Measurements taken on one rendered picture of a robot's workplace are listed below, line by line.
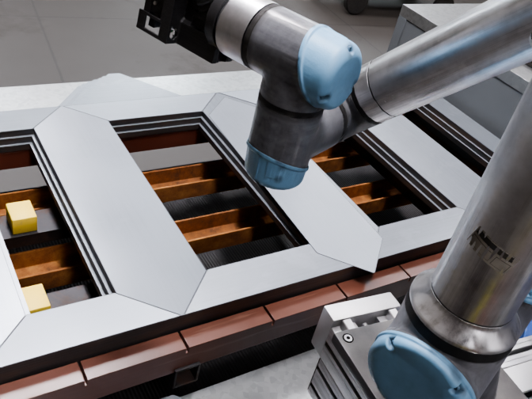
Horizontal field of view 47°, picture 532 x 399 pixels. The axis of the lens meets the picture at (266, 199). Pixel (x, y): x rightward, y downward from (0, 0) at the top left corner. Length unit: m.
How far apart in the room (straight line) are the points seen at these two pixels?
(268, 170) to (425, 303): 0.22
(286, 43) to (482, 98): 1.53
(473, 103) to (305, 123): 1.51
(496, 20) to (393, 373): 0.37
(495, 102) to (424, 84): 1.39
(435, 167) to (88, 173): 0.92
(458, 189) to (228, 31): 1.13
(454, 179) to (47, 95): 1.18
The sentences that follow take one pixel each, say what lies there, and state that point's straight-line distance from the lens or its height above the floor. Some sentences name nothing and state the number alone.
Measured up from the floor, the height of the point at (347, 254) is 0.86.
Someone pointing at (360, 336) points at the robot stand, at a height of 1.04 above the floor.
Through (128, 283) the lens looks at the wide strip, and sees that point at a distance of 1.16.
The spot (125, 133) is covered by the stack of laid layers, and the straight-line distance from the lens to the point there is 1.63.
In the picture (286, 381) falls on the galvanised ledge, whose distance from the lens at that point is 1.30.
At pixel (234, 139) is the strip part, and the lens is 1.61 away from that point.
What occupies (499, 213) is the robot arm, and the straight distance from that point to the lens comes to 0.56.
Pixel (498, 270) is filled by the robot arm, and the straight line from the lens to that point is 0.59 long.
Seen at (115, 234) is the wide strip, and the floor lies 0.86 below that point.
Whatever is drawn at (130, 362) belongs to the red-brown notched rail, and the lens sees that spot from 1.09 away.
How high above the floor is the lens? 1.69
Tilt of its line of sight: 36 degrees down
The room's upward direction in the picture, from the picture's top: 14 degrees clockwise
